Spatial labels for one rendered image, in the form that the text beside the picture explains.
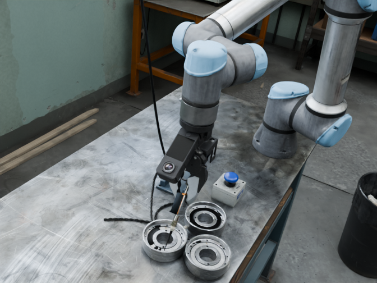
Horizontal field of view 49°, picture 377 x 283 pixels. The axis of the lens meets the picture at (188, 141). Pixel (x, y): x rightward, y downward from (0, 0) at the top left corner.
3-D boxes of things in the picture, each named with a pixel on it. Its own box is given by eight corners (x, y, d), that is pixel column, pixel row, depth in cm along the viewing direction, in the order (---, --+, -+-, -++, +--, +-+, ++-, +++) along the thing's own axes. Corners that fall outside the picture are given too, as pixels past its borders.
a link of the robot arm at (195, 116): (209, 112, 77) (171, 99, 80) (206, 133, 80) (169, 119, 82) (225, 98, 83) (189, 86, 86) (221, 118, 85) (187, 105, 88)
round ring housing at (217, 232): (211, 208, 111) (213, 197, 109) (232, 235, 103) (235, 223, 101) (176, 218, 106) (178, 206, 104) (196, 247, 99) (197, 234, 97)
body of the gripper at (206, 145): (215, 161, 93) (224, 114, 86) (198, 181, 86) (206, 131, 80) (185, 149, 95) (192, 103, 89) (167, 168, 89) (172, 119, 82)
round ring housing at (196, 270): (237, 272, 94) (240, 260, 92) (198, 289, 89) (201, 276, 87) (212, 241, 101) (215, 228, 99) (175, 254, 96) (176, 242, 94)
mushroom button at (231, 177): (231, 195, 113) (235, 181, 110) (219, 190, 114) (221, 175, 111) (238, 188, 116) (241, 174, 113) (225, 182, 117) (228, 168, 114)
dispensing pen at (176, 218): (155, 247, 91) (182, 176, 91) (162, 245, 95) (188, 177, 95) (164, 251, 91) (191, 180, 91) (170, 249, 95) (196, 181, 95)
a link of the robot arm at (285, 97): (277, 109, 143) (287, 73, 136) (309, 126, 135) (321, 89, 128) (255, 118, 136) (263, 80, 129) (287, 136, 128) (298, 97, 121)
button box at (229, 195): (233, 208, 112) (236, 194, 110) (210, 197, 115) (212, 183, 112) (245, 192, 118) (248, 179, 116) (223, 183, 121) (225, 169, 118)
